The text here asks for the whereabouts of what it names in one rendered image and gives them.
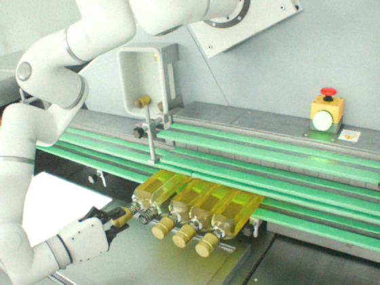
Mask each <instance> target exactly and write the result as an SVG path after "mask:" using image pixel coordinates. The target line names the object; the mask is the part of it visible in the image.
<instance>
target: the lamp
mask: <svg viewBox="0 0 380 285"><path fill-rule="evenodd" d="M313 123H314V126H315V127H316V128H317V129H319V130H327V129H328V128H329V127H330V126H331V125H332V124H333V117H332V115H331V113H330V112H328V111H327V110H320V111H318V112H317V113H316V114H315V116H314V118H313Z"/></svg>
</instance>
